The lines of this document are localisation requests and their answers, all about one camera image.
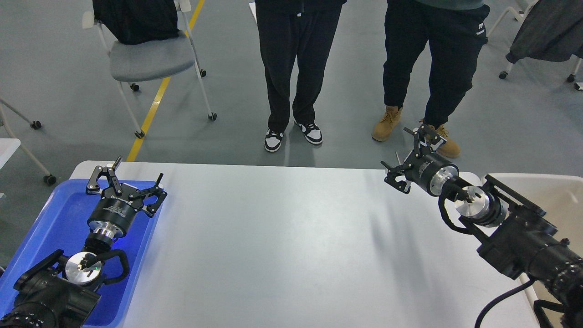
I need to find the chair with grey jacket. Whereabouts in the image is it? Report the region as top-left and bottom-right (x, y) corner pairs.
(487, 0), (583, 92)

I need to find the person in black-white sneakers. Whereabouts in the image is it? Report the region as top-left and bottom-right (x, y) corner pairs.
(255, 0), (344, 152)

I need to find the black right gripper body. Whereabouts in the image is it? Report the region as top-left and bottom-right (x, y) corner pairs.
(404, 152), (460, 197)

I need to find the left clear floor plate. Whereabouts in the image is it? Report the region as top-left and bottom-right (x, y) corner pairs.
(395, 151), (408, 165)

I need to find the white board on floor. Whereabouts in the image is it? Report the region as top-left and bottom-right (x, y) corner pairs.
(249, 2), (257, 21)

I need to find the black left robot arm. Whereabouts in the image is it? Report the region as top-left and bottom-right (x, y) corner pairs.
(1, 158), (167, 328)

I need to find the grey chair with white frame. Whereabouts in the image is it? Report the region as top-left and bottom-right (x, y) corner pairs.
(82, 0), (218, 139)

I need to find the white side table with castors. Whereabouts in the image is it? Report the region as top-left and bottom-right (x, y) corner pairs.
(0, 98), (57, 185)

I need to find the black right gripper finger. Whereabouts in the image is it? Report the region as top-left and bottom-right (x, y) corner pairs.
(403, 124), (446, 158)
(380, 160), (414, 195)

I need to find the beige plastic bin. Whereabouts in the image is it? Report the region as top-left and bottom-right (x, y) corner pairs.
(486, 174), (583, 328)

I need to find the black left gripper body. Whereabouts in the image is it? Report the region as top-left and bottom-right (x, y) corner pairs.
(87, 183), (146, 239)

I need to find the person in tan boots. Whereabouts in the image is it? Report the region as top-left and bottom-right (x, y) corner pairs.
(371, 0), (490, 158)

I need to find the black jacket on chair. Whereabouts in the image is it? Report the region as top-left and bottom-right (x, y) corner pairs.
(92, 0), (179, 45)

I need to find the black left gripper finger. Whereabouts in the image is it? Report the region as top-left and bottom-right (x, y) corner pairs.
(86, 156), (124, 196)
(129, 173), (168, 218)

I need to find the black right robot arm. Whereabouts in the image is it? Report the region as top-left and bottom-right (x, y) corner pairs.
(384, 124), (583, 328)

